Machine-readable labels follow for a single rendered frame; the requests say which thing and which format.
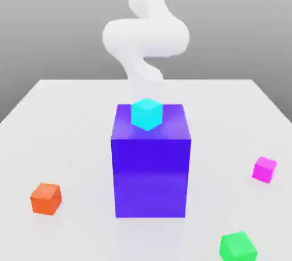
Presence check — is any small cyan cube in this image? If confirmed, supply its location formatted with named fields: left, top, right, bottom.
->
left=131, top=98, right=164, bottom=132

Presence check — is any small magenta cube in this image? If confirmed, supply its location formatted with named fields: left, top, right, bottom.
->
left=252, top=156, right=278, bottom=184

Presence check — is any small orange cube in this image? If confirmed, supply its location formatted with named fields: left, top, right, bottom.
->
left=30, top=182, right=63, bottom=216

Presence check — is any small green cube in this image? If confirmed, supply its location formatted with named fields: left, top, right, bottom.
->
left=219, top=231, right=258, bottom=261

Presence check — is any large purple box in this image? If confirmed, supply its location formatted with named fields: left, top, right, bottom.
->
left=110, top=103, right=192, bottom=219

